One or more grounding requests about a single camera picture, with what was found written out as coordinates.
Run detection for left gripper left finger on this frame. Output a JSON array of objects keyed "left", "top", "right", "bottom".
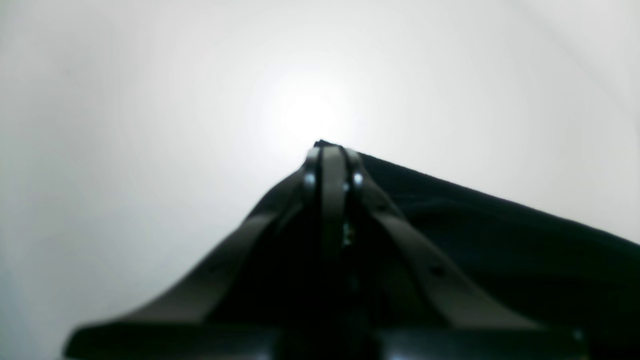
[{"left": 64, "top": 147, "right": 321, "bottom": 360}]

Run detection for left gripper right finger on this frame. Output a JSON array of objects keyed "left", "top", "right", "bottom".
[{"left": 320, "top": 145, "right": 588, "bottom": 360}]

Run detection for black T-shirt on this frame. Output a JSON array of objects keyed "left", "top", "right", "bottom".
[{"left": 359, "top": 153, "right": 640, "bottom": 360}]

